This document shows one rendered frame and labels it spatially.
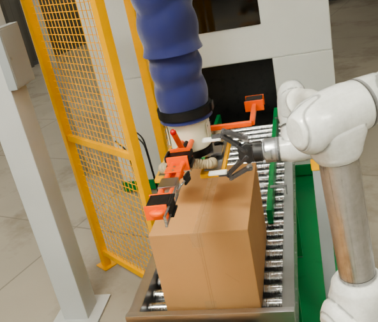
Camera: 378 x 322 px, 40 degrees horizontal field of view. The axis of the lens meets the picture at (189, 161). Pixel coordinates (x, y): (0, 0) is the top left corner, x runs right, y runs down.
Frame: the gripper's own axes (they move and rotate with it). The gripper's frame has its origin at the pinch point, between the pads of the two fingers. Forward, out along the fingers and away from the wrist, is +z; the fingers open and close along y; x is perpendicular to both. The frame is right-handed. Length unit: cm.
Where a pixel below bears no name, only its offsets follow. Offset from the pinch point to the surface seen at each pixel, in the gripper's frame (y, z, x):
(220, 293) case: 59, 5, -4
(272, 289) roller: 70, -15, 10
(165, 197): -2.2, 9.6, -32.6
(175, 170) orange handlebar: -1.2, 10.3, -11.7
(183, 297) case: 60, 21, -4
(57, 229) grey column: 59, 104, 58
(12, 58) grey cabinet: -37, 98, 61
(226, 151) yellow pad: 11.3, -2.2, 29.1
